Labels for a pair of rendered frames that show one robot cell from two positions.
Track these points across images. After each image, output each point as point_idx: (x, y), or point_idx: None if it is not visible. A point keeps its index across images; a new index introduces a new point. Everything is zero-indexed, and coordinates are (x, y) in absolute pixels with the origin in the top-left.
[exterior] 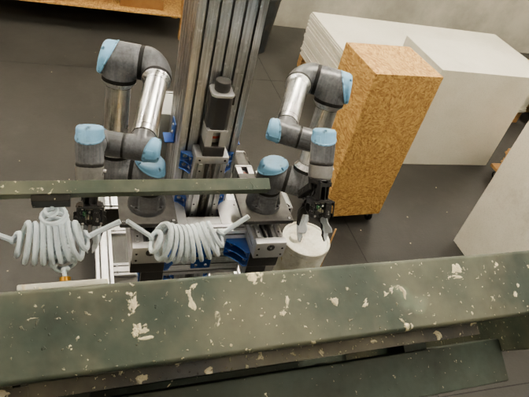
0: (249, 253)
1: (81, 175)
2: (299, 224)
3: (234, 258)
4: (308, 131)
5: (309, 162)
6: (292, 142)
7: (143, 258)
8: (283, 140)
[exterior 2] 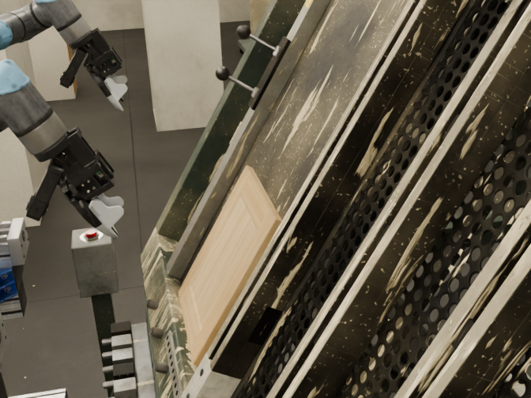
0: (12, 268)
1: (57, 127)
2: (111, 92)
3: (0, 300)
4: (16, 11)
5: (65, 26)
6: (21, 31)
7: (0, 353)
8: (15, 34)
